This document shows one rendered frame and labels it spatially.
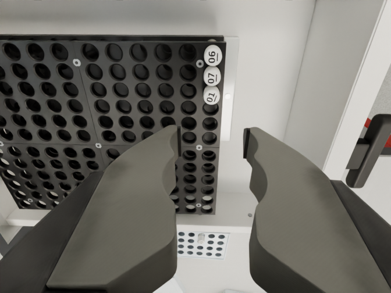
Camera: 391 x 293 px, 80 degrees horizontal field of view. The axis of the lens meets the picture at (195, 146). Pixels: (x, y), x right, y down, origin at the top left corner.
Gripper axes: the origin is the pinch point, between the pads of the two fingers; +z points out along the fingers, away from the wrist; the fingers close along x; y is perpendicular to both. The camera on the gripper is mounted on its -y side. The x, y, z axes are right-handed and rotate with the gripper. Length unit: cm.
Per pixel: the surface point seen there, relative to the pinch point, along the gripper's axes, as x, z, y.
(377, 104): 80, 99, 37
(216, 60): 0.2, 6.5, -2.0
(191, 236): -2.6, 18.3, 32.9
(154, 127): -4.8, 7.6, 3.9
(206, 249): 0.3, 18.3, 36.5
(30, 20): -17.1, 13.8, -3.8
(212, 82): 0.0, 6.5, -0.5
